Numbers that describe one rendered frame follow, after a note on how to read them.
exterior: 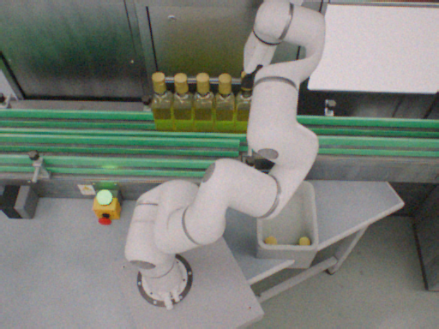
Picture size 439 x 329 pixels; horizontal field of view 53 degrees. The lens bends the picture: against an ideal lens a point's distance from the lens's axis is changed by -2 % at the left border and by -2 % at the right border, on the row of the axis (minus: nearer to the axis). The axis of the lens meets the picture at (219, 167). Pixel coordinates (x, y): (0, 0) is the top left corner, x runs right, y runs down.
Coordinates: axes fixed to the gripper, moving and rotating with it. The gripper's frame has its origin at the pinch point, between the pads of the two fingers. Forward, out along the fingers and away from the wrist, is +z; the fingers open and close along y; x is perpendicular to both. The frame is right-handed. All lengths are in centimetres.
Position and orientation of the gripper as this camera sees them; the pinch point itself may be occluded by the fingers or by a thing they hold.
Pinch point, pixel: (248, 76)
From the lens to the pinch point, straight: 116.5
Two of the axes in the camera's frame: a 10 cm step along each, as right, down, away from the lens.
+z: -2.6, 5.0, 8.3
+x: 9.6, 1.7, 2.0
